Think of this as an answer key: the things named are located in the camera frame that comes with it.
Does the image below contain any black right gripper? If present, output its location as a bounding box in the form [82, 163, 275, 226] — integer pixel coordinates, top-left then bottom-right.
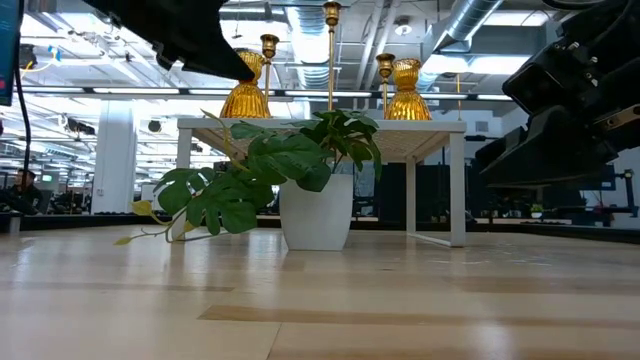
[474, 0, 640, 189]

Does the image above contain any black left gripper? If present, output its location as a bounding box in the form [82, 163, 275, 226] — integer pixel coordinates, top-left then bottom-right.
[82, 0, 256, 82]

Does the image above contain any amber glass candle holder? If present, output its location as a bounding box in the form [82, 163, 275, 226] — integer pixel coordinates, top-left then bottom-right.
[383, 58, 433, 122]
[218, 48, 273, 120]

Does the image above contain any medium brass candlestick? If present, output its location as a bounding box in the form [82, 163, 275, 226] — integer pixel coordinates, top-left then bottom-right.
[259, 33, 281, 109]

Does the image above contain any tall brass candlestick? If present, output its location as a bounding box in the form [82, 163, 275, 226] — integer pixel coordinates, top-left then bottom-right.
[322, 0, 343, 112]

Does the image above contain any short brass candlestick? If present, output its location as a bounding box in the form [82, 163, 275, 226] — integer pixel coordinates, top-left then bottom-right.
[375, 52, 397, 120]

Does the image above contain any black equipment stand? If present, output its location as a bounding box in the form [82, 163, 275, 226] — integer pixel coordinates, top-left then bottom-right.
[572, 167, 640, 221]

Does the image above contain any dark office partition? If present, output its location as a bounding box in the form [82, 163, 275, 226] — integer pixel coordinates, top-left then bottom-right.
[378, 160, 481, 225]

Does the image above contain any white perforated metal shelf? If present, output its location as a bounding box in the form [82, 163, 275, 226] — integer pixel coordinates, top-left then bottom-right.
[171, 117, 467, 249]

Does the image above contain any white building column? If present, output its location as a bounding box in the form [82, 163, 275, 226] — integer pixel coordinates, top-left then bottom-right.
[91, 99, 138, 215]

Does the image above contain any artificial green plant white pot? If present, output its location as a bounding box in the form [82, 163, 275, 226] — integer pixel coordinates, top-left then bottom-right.
[113, 108, 384, 252]

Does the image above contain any blue-screen computer monitor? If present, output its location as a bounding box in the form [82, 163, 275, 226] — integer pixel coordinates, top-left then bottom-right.
[0, 0, 25, 107]

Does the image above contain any person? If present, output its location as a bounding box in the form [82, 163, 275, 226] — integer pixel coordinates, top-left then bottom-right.
[0, 168, 45, 217]

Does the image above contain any silver ventilation duct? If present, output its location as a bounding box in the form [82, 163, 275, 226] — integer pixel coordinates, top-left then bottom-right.
[421, 0, 505, 64]
[287, 0, 332, 91]

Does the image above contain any black monitor cable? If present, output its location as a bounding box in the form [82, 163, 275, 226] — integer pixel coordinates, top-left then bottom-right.
[13, 64, 33, 194]

